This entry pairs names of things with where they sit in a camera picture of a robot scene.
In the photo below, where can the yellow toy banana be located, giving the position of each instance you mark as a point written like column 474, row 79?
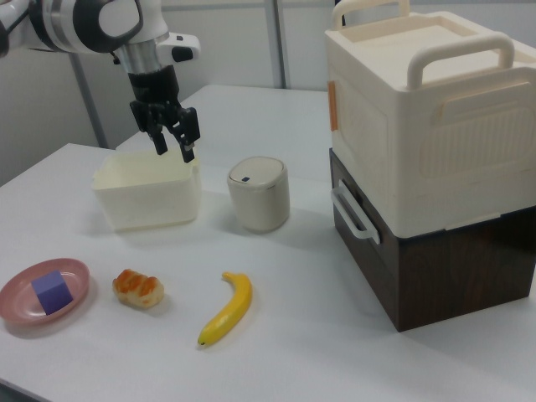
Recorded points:
column 230, row 310

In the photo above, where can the cream plastic storage box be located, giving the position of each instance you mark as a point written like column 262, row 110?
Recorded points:
column 439, row 125

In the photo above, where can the toy bread with orange glaze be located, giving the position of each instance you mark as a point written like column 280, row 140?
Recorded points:
column 138, row 289

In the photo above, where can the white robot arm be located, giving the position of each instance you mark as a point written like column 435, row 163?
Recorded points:
column 84, row 25

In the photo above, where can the wooden drawer with dark front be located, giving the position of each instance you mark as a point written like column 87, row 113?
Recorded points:
column 344, row 167

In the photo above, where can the dark brown wooden cabinet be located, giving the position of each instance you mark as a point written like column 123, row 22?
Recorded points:
column 460, row 272

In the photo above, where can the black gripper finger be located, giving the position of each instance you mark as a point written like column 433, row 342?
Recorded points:
column 187, row 151
column 160, row 144

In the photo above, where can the cream open plastic bin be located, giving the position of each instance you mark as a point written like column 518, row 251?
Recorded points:
column 146, row 201

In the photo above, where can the purple cube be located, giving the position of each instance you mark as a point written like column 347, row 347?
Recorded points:
column 52, row 293

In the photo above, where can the small beige lidded trash can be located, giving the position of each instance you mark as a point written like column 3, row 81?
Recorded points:
column 259, row 201

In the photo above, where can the pink plastic plate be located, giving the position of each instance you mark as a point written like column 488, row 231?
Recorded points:
column 17, row 301

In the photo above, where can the orange box latch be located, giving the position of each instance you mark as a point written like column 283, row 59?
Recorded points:
column 333, row 106

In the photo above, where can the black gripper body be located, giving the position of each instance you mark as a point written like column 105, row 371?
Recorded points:
column 155, row 90

